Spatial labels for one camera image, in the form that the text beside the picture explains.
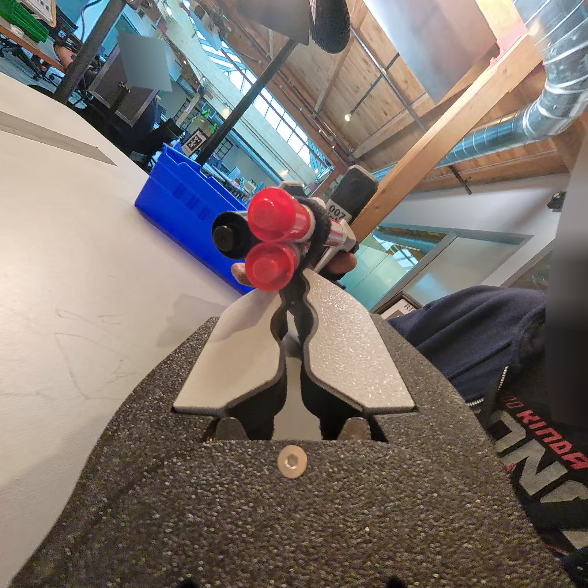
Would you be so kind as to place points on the wooden roof beam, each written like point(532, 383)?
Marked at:
point(441, 138)

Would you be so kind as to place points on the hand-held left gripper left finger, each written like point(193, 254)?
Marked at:
point(234, 367)

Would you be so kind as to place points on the blue plastic bin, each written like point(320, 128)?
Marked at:
point(179, 207)

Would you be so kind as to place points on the black lamp pole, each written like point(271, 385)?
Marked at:
point(248, 106)

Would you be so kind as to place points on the silver ventilation duct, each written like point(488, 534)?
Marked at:
point(551, 101)

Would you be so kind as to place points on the person's right forearm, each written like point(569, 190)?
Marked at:
point(459, 331)

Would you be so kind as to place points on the black ceiling lamp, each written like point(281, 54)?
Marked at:
point(329, 26)

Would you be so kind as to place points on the black dry erase marker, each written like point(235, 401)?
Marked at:
point(231, 235)

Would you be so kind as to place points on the red dry erase marker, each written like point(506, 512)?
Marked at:
point(271, 266)
point(276, 214)

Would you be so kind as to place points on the green plastic bin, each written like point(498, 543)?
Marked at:
point(23, 18)

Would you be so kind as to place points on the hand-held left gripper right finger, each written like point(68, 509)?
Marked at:
point(354, 358)

